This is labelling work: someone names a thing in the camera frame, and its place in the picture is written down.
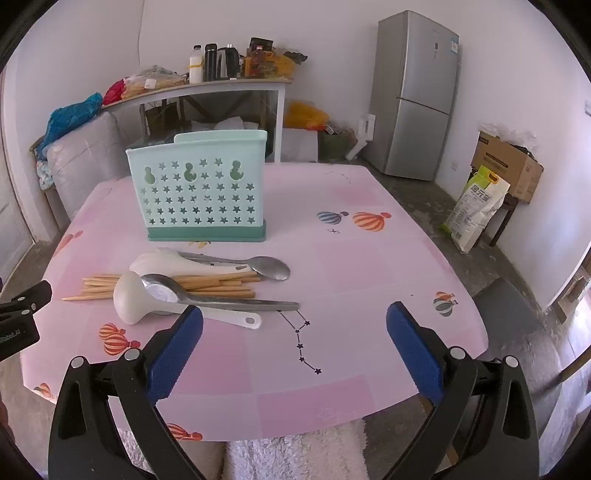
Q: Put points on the silver refrigerator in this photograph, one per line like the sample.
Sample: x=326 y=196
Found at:
x=411 y=92

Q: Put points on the white side table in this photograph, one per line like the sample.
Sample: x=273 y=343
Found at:
x=221 y=87

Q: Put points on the black electric kettle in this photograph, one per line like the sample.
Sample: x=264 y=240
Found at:
x=227 y=62

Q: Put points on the mint green utensil holder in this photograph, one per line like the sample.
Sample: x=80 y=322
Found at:
x=198 y=203

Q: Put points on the white plastic bottle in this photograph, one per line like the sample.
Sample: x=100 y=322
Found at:
x=195 y=64

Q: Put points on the yellow green rice bag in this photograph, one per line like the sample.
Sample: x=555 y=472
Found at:
x=475 y=207

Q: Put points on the dark wooden stool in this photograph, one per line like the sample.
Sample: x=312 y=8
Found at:
x=503 y=217

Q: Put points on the pile of wooden chopsticks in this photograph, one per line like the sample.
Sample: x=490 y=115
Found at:
x=97 y=286

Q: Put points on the dark green bag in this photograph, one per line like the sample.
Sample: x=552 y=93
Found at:
x=337 y=145

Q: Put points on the clear noodle package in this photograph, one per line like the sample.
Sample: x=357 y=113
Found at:
x=152 y=81

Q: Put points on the yellow snack bag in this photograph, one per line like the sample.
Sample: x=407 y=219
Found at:
x=284 y=65

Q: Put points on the black thermos flask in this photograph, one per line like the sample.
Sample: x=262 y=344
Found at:
x=210 y=62

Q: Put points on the blue plastic bag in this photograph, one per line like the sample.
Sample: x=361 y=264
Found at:
x=69 y=120

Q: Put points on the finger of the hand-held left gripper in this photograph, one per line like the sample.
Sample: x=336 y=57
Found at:
x=37 y=293

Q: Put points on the white sack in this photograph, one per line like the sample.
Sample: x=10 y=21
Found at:
x=231 y=125

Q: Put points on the white fluffy garment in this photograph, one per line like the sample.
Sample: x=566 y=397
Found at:
x=295 y=457

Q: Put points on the yellow plastic bag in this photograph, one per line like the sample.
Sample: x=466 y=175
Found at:
x=304 y=115

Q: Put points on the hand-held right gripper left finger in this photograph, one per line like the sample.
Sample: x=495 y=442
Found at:
x=178 y=355

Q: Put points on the pink printed tablecloth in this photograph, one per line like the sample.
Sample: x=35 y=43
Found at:
x=369 y=258

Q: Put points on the white handheld vacuum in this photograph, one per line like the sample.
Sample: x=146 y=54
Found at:
x=362 y=136

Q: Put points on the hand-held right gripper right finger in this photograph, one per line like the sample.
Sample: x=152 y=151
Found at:
x=413 y=355

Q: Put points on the plastic wrapped white quilt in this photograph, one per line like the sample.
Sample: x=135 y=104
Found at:
x=83 y=161

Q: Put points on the patterned blue white cloth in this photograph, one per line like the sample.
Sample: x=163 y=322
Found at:
x=44 y=175

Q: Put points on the red plastic bag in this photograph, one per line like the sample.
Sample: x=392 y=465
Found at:
x=113 y=92

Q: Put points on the metal spoon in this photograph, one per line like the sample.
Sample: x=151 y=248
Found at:
x=258 y=304
x=272 y=268

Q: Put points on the dark sauce bottle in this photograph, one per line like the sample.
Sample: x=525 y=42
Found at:
x=258 y=57

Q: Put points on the brown cardboard box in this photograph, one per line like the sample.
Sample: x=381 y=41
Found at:
x=503 y=161

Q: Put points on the white box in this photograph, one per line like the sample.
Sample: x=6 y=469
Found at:
x=299 y=144

